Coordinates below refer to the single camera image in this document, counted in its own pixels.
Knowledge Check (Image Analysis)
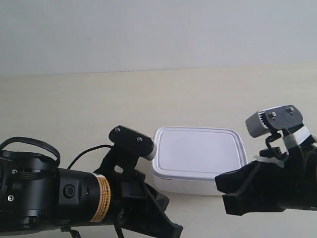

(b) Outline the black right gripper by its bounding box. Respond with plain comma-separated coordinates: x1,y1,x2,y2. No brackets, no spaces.
215,135,317,215

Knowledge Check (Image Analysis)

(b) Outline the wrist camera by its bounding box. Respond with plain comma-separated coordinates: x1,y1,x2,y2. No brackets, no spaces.
245,105,303,138
108,125,157,161

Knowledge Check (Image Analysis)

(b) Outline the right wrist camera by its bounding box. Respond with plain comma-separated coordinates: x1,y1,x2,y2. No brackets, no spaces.
245,105,303,138

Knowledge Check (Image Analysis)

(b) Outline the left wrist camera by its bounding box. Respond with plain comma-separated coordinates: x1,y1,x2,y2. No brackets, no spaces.
108,125,157,161

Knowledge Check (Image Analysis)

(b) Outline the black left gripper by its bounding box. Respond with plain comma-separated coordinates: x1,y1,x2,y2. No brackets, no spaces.
93,143,184,238

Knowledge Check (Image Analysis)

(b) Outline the white lidded plastic container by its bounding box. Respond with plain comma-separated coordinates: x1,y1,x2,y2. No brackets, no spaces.
152,126,248,196

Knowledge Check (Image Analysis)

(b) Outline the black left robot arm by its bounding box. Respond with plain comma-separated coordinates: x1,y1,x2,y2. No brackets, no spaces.
0,146,183,238

